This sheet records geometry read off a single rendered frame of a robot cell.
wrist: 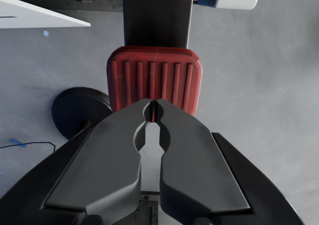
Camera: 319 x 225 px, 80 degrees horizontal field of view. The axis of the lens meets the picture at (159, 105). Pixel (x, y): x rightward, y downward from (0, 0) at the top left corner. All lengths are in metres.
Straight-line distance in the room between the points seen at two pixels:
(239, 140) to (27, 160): 1.32
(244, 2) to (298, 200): 1.70
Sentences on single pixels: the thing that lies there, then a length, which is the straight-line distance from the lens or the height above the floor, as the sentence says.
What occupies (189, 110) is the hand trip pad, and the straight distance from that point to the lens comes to 0.15.
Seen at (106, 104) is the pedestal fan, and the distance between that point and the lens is 1.01.
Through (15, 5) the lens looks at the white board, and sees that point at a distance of 0.54.
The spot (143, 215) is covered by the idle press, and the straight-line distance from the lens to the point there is 1.47.
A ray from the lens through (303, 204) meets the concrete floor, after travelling 1.94.
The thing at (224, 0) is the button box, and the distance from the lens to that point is 0.27.
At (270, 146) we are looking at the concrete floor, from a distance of 1.36.
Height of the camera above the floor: 0.89
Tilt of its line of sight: 61 degrees down
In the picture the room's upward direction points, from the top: 180 degrees clockwise
